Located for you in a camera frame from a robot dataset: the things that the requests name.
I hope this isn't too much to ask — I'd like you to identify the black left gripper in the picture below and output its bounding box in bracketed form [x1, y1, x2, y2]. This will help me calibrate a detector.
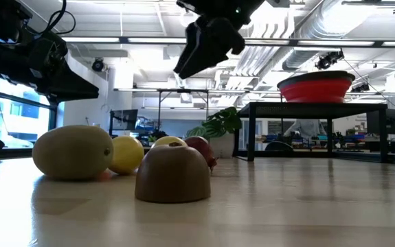
[0, 27, 100, 103]

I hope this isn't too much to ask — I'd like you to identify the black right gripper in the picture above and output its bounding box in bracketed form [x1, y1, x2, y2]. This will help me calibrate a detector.
[173, 0, 265, 80]

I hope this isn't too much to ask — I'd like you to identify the dark red toy apple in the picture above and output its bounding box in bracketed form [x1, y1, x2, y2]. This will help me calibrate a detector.
[184, 135, 219, 172]

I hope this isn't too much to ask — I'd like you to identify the red collapsible bowl grey rim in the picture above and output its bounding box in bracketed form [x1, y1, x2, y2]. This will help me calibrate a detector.
[277, 70, 357, 104]

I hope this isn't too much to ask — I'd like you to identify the black ceiling spotlight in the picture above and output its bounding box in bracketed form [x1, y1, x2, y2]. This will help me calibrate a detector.
[350, 82, 371, 93]
[315, 49, 345, 71]
[91, 57, 105, 73]

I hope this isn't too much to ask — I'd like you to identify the long ceiling light strip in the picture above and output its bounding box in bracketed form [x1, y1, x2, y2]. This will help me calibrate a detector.
[61, 36, 395, 48]

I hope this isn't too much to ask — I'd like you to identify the black computer monitor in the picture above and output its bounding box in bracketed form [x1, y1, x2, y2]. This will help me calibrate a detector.
[109, 108, 139, 137]
[366, 108, 395, 136]

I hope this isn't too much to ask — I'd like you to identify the olive green whole kiwi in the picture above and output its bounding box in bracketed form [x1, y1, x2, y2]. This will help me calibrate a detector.
[32, 124, 115, 182]

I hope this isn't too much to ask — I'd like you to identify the striped-leaf plant in white pot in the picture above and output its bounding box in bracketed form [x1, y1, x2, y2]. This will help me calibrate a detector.
[185, 106, 243, 159]

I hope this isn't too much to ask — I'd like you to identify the black office chair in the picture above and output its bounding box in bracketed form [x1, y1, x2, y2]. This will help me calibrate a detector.
[264, 140, 295, 152]

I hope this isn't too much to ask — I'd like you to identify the brown kiwi half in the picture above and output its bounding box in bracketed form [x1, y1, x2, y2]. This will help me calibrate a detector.
[134, 142, 212, 204]

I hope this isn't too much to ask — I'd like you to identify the black perforated metal stand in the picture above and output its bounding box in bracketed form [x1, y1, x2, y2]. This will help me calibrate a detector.
[234, 101, 389, 163]

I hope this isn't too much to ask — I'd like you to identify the person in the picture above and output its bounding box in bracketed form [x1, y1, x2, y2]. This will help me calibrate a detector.
[284, 119, 328, 140]

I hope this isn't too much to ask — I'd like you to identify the black metal rack frame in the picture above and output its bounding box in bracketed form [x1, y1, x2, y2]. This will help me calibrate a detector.
[155, 88, 210, 132]

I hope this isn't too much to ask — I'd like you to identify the silver ceiling air duct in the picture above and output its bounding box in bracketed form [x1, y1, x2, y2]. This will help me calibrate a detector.
[281, 0, 356, 72]

